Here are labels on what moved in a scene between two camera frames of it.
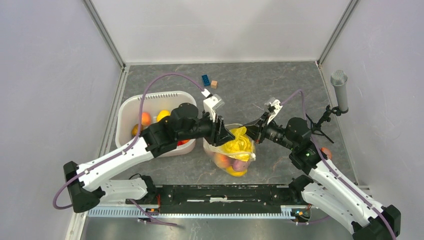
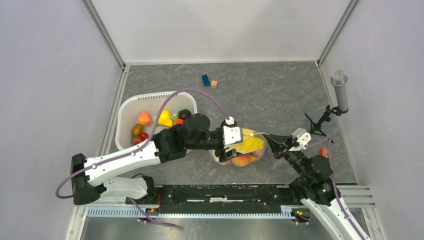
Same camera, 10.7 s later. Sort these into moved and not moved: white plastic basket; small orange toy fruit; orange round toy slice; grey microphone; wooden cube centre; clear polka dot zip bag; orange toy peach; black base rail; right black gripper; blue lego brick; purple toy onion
Moved: orange toy peach; right black gripper; purple toy onion; clear polka dot zip bag
Not moved: black base rail; small orange toy fruit; grey microphone; orange round toy slice; white plastic basket; blue lego brick; wooden cube centre
